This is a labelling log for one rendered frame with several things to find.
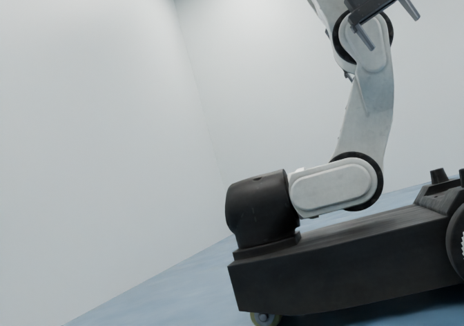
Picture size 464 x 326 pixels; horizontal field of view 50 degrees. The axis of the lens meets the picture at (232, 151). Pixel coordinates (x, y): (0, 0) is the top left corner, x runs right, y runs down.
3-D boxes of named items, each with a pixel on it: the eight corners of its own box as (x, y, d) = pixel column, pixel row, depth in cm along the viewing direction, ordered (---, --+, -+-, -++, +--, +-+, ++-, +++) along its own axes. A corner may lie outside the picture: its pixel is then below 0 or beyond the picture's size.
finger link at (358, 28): (373, 50, 104) (357, 26, 105) (375, 45, 101) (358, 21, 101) (367, 54, 104) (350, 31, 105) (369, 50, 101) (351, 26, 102)
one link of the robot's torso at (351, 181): (297, 226, 115) (282, 171, 117) (304, 218, 135) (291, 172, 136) (385, 203, 111) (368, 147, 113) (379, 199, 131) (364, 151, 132)
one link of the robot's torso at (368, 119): (318, 210, 114) (333, 6, 116) (322, 204, 134) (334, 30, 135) (388, 216, 111) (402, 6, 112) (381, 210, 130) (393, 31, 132)
